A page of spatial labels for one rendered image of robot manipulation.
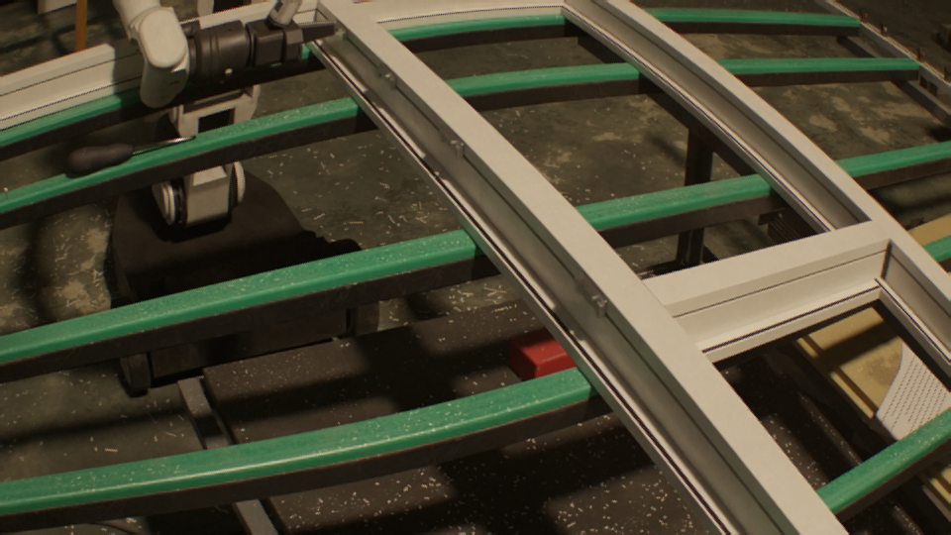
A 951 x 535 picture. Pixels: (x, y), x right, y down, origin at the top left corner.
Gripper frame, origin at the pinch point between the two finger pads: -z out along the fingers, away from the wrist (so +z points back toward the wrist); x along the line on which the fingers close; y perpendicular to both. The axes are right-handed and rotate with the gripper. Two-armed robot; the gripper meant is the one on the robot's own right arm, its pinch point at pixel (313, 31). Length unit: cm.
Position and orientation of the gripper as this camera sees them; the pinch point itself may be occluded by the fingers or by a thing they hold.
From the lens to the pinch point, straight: 165.6
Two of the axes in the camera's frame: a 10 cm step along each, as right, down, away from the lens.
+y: -0.5, 8.4, 5.5
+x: -4.1, -5.2, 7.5
